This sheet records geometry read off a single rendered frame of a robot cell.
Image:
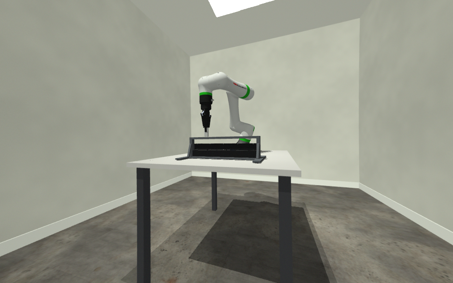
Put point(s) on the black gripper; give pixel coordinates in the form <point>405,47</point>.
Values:
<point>206,117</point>

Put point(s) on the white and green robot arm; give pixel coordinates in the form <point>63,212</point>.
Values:
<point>234,90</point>

